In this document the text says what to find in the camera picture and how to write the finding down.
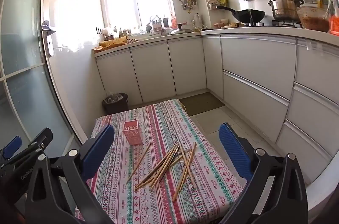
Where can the gas stove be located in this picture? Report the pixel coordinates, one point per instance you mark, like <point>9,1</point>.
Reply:
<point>286,24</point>

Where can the black trash bin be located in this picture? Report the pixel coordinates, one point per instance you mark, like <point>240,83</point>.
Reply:
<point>116,106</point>

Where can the countertop knife block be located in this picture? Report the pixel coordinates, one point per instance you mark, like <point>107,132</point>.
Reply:
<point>156,25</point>

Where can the pink perforated utensil basket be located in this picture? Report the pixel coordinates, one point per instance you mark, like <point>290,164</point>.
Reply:
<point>133,134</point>

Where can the black wok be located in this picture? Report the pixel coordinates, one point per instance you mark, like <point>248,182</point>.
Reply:
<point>249,16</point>

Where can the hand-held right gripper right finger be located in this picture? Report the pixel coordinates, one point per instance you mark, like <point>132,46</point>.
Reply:
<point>234,152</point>

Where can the patterned striped tablecloth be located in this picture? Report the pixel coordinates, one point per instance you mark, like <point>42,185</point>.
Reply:
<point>159,120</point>

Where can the white kettle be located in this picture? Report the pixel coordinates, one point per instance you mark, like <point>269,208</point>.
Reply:
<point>197,21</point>

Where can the frosted glass door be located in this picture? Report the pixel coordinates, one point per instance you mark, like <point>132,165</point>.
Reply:
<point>23,28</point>

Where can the white drawer base cabinet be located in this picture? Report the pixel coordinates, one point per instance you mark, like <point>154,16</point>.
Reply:
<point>259,60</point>

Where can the brown floor mat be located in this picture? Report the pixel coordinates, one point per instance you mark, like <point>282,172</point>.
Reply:
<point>204,103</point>

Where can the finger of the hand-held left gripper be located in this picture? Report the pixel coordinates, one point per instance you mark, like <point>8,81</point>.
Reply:
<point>39,140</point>
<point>13,146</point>

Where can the pile of mixed chopsticks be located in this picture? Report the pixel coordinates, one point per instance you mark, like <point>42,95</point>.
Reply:
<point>162,168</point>

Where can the metal pot lid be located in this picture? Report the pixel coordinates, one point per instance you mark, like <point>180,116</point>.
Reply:
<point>180,31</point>

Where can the glass bowl with food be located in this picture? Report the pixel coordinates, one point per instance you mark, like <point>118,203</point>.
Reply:
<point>313,21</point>

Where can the yellow plastic bag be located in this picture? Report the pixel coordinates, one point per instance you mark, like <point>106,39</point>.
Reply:
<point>111,43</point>

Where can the orange container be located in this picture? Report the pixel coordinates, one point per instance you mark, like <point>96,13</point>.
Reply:
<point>335,25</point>

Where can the white door base cabinet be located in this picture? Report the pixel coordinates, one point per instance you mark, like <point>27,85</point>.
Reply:
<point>151,70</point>

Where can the stainless steamer pot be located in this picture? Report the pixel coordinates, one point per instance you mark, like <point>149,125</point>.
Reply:
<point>284,4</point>

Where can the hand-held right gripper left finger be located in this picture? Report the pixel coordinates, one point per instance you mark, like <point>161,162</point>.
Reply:
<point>98,150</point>

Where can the white kitchen countertop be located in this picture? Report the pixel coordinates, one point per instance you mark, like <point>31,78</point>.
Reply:
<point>264,30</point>

